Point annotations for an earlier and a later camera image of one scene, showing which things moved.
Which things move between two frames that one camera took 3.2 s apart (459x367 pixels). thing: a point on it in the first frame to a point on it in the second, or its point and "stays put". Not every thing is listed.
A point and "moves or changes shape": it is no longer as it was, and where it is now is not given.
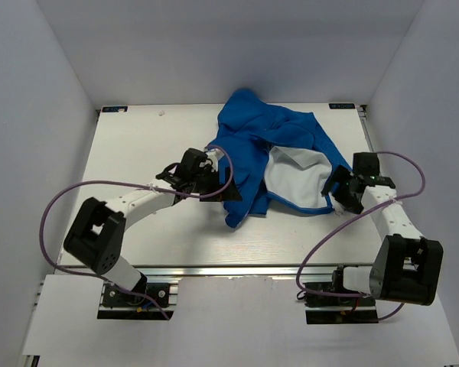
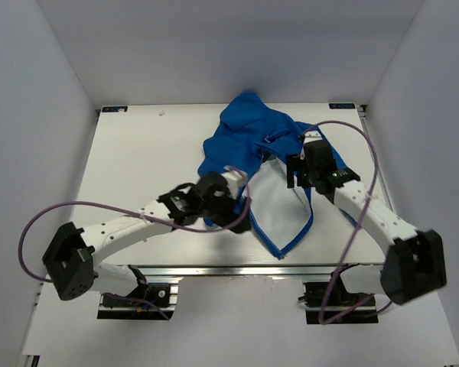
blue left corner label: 114,108 stays put
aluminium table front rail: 230,271 stays put
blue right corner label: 342,106 stays put
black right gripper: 340,175 to 294,163
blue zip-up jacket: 270,152 moves or changes shape
